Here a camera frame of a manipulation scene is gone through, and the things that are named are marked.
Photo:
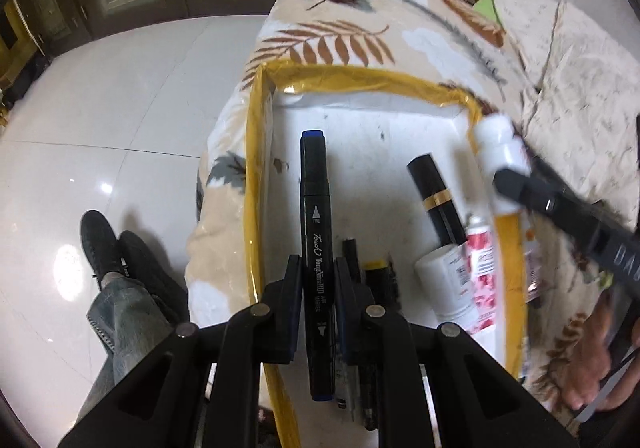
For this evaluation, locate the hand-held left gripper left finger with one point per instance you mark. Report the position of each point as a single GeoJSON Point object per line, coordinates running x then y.
{"type": "Point", "coordinates": [294, 318]}

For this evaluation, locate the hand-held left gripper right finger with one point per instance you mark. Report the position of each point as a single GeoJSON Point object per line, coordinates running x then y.
{"type": "Point", "coordinates": [345, 313]}

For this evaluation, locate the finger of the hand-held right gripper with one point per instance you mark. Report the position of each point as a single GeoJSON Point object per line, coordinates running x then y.
{"type": "Point", "coordinates": [530, 190]}
{"type": "Point", "coordinates": [565, 185]}

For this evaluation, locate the black marker yellow caps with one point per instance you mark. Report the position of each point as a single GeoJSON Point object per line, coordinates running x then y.
{"type": "Point", "coordinates": [378, 283]}

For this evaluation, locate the white bottle red label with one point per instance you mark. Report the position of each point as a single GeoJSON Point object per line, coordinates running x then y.
{"type": "Point", "coordinates": [500, 152]}

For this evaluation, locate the clear plastic pen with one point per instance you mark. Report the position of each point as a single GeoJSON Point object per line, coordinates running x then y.
{"type": "Point", "coordinates": [344, 388]}

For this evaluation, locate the black marker blue caps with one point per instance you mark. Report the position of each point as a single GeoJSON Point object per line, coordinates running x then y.
{"type": "Point", "coordinates": [316, 228]}

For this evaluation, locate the black lipstick gold band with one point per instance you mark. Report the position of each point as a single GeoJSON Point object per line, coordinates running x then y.
{"type": "Point", "coordinates": [435, 198]}

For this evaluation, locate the white bottle green leaf label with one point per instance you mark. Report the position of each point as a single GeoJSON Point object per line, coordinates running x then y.
{"type": "Point", "coordinates": [440, 288]}

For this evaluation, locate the rose print hand cream tube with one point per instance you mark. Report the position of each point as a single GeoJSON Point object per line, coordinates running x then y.
{"type": "Point", "coordinates": [480, 278]}

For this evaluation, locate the white foam box yellow tape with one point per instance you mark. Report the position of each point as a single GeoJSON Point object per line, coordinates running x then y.
{"type": "Point", "coordinates": [370, 137]}

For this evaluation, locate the person's right hand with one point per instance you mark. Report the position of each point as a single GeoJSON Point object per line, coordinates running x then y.
{"type": "Point", "coordinates": [590, 353]}

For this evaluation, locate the white sprig print quilt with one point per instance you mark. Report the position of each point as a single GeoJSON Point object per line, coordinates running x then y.
{"type": "Point", "coordinates": [575, 77]}

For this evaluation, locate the black shoe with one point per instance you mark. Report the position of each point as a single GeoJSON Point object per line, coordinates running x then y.
{"type": "Point", "coordinates": [150, 278]}
{"type": "Point", "coordinates": [100, 243]}

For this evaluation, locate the blue jeans leg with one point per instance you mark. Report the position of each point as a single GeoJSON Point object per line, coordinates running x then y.
{"type": "Point", "coordinates": [120, 328]}

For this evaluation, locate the green printed pillow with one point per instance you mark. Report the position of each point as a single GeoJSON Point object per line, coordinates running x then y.
{"type": "Point", "coordinates": [485, 6]}

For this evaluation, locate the beige leaf print blanket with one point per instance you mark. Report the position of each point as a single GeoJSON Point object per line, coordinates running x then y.
{"type": "Point", "coordinates": [350, 42]}

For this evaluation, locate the gold trimmed furniture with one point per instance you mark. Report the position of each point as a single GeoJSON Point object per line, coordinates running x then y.
{"type": "Point", "coordinates": [15, 42]}

